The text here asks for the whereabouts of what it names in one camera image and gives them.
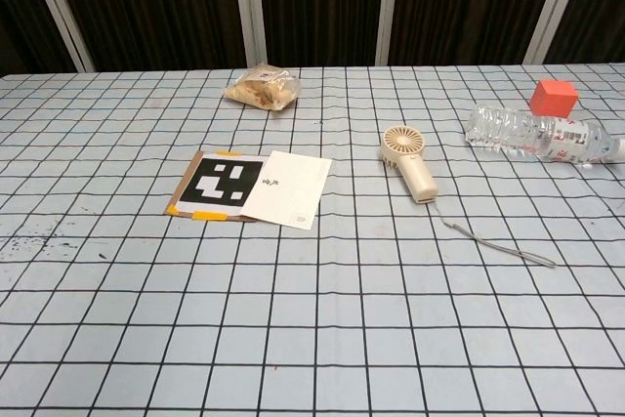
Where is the red-orange cube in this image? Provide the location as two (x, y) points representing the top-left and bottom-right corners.
(529, 78), (579, 119)

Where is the cardboard with black marker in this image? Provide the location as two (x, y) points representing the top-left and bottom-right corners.
(162, 149), (271, 224)

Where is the dark pleated curtain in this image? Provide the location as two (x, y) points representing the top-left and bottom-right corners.
(0, 0), (625, 75)

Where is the white paper card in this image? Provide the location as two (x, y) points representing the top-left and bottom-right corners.
(239, 149), (334, 231)

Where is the clear plastic water bottle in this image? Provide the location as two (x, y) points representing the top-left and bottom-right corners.
(464, 104), (625, 168)

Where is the bread in clear bag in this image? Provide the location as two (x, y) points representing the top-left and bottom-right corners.
(222, 63), (303, 112)

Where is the white screen frame post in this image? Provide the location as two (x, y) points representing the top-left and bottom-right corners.
(521, 0), (579, 65)
(230, 0), (269, 68)
(21, 0), (96, 73)
(374, 0), (402, 66)

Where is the beige plastic handheld fan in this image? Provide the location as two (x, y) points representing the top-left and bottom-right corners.
(380, 125), (439, 205)

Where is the grid-patterned light blue tablecloth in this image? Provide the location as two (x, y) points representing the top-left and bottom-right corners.
(0, 63), (625, 417)

